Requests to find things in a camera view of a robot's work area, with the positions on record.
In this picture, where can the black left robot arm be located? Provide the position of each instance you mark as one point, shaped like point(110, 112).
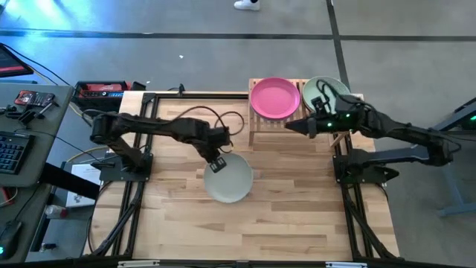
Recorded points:
point(156, 126)

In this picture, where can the light grey plate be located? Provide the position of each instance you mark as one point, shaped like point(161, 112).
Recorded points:
point(230, 186)

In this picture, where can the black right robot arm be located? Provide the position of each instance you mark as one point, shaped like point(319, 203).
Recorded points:
point(401, 130)

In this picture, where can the white label strip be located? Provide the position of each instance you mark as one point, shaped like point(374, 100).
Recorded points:
point(137, 264)
point(346, 264)

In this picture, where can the black clamp mount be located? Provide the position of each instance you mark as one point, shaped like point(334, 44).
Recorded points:
point(28, 115)

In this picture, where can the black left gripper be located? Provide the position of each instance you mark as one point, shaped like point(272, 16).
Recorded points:
point(217, 139)

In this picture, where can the light green plate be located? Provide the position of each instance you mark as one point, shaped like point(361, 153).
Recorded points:
point(308, 93)

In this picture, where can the white paper sheet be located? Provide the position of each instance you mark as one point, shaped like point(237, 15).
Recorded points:
point(83, 182)

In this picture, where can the grey metal table frame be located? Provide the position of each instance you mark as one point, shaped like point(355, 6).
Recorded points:
point(446, 193)

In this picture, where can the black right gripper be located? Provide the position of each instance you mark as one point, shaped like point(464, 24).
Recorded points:
point(334, 121)

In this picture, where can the black aluminium table frame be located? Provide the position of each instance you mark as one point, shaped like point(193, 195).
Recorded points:
point(201, 96)

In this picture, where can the person's white shoe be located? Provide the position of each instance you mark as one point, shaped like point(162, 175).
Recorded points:
point(247, 4)

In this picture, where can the grey desk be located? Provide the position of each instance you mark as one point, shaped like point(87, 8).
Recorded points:
point(52, 130)

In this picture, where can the wooden slatted shelf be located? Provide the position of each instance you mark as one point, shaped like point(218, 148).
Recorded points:
point(275, 126)

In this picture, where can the black computer keyboard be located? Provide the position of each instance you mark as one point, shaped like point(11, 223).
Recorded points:
point(13, 152)

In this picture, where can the small clear bottle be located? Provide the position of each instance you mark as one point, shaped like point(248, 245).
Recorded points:
point(56, 212)

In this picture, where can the black desk beam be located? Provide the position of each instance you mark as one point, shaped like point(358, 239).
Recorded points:
point(70, 181)

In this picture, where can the magenta plate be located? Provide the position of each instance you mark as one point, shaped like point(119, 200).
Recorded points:
point(275, 98)

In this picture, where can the red black phone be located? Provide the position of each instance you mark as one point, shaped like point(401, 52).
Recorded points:
point(33, 98)

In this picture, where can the black computer monitor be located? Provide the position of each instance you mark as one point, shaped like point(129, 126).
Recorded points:
point(11, 63)

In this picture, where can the red black tool case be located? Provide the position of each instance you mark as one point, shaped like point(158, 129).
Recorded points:
point(100, 89)

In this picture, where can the black computer mouse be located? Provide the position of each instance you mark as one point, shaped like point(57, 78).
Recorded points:
point(9, 238)

